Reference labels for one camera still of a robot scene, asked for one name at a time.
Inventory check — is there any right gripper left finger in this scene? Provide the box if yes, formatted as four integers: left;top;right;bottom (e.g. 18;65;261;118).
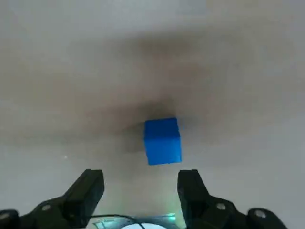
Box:
0;168;105;229

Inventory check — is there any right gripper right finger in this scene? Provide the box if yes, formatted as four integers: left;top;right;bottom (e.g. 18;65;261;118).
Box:
177;169;286;229

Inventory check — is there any blue cube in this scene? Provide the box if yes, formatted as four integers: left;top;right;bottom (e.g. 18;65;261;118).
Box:
143;117;183;166

